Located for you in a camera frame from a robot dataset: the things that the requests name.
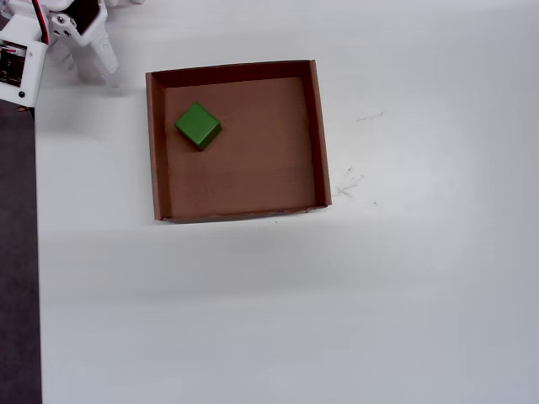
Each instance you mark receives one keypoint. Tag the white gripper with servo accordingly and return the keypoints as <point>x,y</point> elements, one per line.
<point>99,42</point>

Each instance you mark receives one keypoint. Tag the green cube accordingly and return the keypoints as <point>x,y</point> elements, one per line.
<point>198,125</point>

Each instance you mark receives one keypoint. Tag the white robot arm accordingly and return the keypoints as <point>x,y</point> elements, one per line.
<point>25,6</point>

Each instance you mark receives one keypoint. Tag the brown cardboard box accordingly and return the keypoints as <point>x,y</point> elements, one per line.
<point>252,168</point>

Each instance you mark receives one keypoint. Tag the small brass fitting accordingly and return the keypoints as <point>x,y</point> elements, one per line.
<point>21,108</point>

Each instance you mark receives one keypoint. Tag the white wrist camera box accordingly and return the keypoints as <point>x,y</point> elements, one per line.
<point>19,67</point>

